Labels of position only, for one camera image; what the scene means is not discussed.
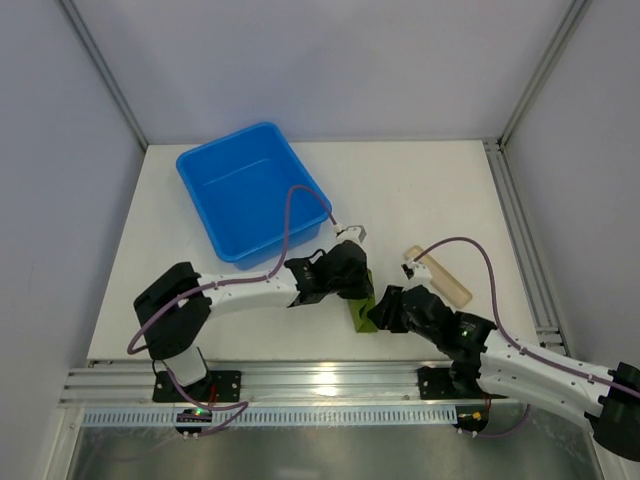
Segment green paper napkin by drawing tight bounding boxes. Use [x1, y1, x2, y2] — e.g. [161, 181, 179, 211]
[346, 269, 378, 334]

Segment beige cutlery tray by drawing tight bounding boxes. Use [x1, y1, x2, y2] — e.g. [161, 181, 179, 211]
[404, 245, 473, 310]

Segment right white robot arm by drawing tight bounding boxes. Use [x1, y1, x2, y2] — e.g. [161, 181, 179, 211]
[368, 286, 639, 461]

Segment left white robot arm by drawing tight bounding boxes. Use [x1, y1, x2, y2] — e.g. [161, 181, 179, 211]
[126, 239, 373, 395]

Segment blue plastic bin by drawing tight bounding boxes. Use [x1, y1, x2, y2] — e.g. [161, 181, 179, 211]
[176, 122, 332, 270]

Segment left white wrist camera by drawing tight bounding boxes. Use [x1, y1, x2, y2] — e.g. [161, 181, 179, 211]
[332, 223, 367, 244]

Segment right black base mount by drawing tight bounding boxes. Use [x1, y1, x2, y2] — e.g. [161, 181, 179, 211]
[414, 363, 506, 400]

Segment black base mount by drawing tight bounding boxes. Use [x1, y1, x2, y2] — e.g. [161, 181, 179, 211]
[152, 370, 242, 404]
[414, 363, 506, 400]

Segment right aluminium side rail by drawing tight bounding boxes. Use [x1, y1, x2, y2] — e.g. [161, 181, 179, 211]
[482, 138, 570, 355]

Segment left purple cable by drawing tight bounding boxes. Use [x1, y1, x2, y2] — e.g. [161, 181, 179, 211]
[127, 184, 339, 436]

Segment white slotted cable duct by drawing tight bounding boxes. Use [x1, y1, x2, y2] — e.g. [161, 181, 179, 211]
[80, 404, 458, 428]

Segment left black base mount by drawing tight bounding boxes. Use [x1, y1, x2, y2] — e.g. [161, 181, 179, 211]
[152, 370, 242, 404]

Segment aluminium front rail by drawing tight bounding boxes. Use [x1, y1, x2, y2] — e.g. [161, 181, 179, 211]
[57, 360, 607, 409]

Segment right aluminium frame post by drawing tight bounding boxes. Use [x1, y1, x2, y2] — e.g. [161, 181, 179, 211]
[497, 0, 593, 148]

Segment aluminium frame post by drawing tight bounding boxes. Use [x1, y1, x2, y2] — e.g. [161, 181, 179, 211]
[55, 0, 149, 151]
[497, 0, 593, 148]

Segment left aluminium frame post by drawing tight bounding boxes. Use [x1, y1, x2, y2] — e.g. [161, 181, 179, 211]
[55, 0, 149, 151]

